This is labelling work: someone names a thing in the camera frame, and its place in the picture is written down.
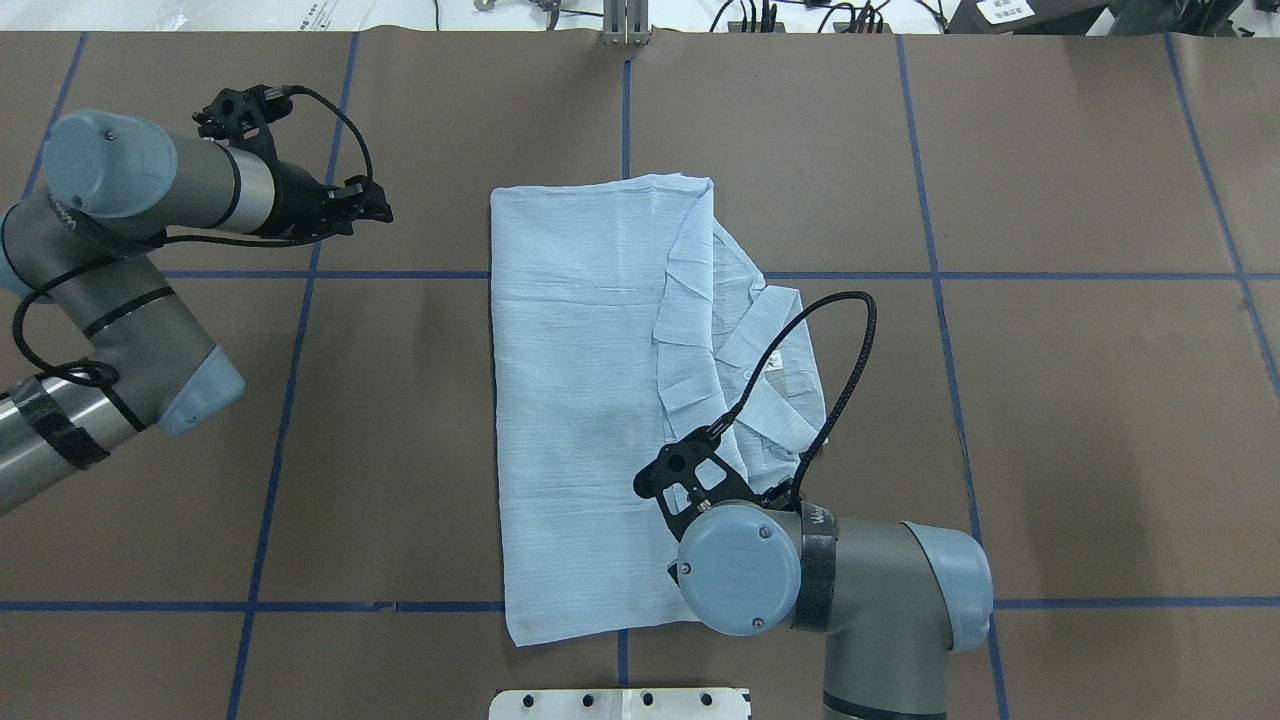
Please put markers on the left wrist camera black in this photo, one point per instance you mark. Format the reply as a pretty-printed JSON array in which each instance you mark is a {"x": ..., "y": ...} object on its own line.
[{"x": 241, "y": 119}]

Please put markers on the white mounting plate with holes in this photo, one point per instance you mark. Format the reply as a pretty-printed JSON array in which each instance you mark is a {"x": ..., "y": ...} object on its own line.
[{"x": 623, "y": 703}]

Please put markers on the brown table mat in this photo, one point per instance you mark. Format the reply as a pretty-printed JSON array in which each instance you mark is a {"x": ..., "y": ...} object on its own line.
[{"x": 1073, "y": 246}]

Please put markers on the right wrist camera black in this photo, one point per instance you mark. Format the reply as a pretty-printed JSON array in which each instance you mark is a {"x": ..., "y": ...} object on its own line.
[{"x": 677, "y": 465}]

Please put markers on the black box with label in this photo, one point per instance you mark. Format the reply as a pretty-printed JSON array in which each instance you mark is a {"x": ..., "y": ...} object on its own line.
[{"x": 1047, "y": 18}]

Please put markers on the light blue button-up shirt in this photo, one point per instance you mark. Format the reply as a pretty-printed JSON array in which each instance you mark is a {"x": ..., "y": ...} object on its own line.
[{"x": 625, "y": 315}]

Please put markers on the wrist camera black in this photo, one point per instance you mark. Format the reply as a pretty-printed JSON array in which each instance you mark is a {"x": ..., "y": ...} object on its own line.
[
  {"x": 677, "y": 465},
  {"x": 241, "y": 119}
]

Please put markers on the grey aluminium frame post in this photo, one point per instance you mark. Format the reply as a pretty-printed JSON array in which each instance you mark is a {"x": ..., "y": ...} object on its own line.
[{"x": 626, "y": 23}]

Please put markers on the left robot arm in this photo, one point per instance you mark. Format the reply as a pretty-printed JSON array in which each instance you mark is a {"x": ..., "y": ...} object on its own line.
[{"x": 115, "y": 350}]

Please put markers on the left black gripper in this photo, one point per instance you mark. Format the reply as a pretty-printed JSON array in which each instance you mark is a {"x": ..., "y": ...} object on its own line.
[{"x": 298, "y": 205}]

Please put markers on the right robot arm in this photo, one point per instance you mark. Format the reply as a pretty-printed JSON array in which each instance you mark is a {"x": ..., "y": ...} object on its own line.
[{"x": 893, "y": 599}]

